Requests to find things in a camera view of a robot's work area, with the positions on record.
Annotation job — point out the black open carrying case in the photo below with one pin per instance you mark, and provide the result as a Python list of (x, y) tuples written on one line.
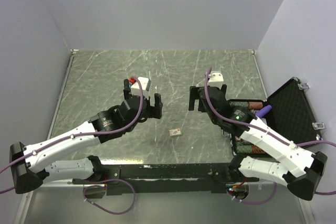
[(291, 115)]

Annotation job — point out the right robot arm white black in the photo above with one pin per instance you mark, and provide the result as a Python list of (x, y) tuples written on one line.
[(296, 168)]

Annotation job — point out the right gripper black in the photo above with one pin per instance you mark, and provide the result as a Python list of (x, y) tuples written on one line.
[(195, 95)]

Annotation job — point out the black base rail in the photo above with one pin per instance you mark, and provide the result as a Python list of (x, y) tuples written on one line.
[(170, 178)]

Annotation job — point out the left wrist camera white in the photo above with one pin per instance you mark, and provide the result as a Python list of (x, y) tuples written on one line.
[(143, 83)]

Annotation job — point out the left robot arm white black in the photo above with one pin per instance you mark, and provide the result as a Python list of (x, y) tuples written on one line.
[(36, 164)]

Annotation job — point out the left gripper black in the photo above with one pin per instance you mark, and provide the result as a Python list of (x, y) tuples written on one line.
[(154, 111)]

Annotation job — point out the purple marker pen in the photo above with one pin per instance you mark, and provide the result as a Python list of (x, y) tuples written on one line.
[(264, 111)]

